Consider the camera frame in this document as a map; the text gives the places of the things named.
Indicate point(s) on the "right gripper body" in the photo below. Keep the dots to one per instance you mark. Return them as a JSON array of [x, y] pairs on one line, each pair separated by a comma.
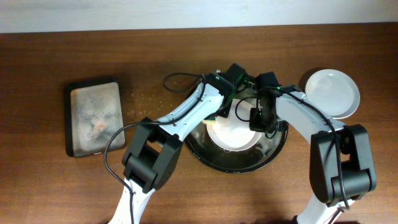
[[259, 123]]

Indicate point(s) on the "white plate top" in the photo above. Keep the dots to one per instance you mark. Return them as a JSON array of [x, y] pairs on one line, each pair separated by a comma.
[[344, 111]]

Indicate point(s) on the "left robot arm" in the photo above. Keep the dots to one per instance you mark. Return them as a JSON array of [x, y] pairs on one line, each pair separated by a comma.
[[152, 155]]

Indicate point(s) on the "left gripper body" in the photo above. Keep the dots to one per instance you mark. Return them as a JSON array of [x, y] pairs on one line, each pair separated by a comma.
[[222, 112]]

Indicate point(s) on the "white plate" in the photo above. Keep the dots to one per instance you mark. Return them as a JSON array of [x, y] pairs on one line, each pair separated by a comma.
[[231, 133], [344, 111]]

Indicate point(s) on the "black rectangular soapy tray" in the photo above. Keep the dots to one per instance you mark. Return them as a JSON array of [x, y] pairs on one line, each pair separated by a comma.
[[92, 114]]

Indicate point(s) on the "green yellow sponge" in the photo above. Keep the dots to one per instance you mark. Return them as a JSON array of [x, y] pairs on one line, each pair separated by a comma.
[[209, 120]]

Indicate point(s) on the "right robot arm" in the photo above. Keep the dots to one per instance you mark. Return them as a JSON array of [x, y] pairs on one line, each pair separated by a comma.
[[341, 162]]

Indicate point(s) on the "black round tray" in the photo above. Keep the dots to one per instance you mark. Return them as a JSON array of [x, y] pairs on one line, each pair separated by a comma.
[[257, 156]]

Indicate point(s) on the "pale blue plate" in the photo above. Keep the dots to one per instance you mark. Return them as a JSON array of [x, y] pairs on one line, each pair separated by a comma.
[[328, 88]]

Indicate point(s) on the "white plate bottom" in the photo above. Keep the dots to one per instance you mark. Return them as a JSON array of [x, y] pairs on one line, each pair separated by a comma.
[[231, 133]]

